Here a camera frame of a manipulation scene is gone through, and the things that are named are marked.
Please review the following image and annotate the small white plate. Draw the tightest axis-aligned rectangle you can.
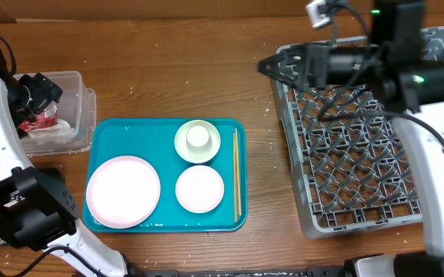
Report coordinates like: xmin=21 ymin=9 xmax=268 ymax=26
xmin=175 ymin=165 xmax=225 ymax=214

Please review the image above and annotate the pale green bowl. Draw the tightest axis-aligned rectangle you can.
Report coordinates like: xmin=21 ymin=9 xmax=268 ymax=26
xmin=174 ymin=120 xmax=221 ymax=164

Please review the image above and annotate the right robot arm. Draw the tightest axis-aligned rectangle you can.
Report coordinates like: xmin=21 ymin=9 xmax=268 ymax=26
xmin=258 ymin=1 xmax=444 ymax=276

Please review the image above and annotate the wooden chopstick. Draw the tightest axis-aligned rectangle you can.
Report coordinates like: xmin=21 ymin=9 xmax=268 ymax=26
xmin=234 ymin=128 xmax=242 ymax=217
xmin=233 ymin=130 xmax=239 ymax=223

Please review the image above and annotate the left wooden chopstick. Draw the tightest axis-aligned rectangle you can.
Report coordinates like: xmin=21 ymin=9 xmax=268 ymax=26
xmin=233 ymin=130 xmax=239 ymax=223

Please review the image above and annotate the large pink plate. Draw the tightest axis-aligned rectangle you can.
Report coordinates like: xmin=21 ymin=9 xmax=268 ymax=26
xmin=86 ymin=155 xmax=161 ymax=229

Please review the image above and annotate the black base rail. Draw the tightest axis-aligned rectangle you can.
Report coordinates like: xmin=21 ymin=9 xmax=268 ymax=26
xmin=142 ymin=265 xmax=352 ymax=277

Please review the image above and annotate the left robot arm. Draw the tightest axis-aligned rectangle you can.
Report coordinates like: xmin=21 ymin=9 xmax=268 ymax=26
xmin=0 ymin=36 xmax=141 ymax=276

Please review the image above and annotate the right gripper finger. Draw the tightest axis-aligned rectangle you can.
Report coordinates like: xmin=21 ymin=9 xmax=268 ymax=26
xmin=262 ymin=44 xmax=307 ymax=69
xmin=257 ymin=57 xmax=306 ymax=92

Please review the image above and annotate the clear plastic bin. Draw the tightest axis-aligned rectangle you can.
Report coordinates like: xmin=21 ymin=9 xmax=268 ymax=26
xmin=21 ymin=71 xmax=97 ymax=156

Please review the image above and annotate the white upturned cup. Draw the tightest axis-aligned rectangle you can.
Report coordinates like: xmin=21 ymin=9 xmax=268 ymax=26
xmin=186 ymin=125 xmax=211 ymax=149

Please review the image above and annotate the grey dishwasher rack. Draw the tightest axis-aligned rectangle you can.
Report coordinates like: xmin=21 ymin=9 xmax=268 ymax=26
xmin=271 ymin=37 xmax=422 ymax=239

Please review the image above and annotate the red snack wrapper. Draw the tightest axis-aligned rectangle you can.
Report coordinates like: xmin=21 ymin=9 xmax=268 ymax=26
xmin=19 ymin=104 xmax=58 ymax=132

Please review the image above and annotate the white napkin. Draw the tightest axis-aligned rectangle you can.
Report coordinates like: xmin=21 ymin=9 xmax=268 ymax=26
xmin=28 ymin=119 xmax=75 ymax=139

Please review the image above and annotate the teal plastic tray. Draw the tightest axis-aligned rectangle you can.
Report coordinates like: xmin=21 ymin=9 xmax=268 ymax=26
xmin=88 ymin=118 xmax=248 ymax=233

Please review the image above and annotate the right wooden chopstick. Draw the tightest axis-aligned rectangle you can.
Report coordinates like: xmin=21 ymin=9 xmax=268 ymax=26
xmin=234 ymin=128 xmax=242 ymax=217

